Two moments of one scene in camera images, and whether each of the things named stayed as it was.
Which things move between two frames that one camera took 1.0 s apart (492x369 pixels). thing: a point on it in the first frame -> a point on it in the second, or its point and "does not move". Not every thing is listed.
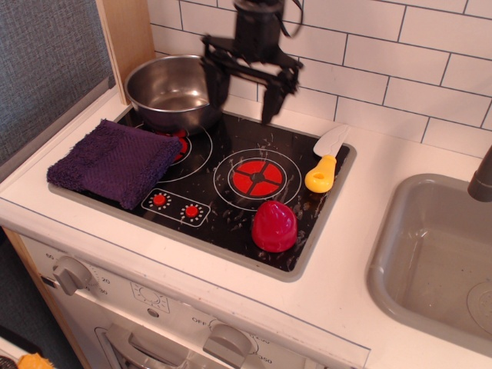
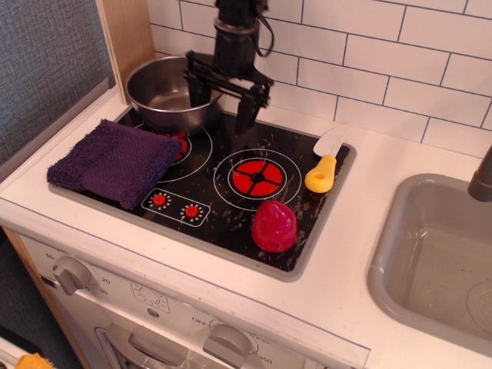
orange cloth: (34, 361) does not move
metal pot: (172, 91) does not move
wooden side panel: (127, 32) does not move
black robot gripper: (256, 51) -> (233, 64)
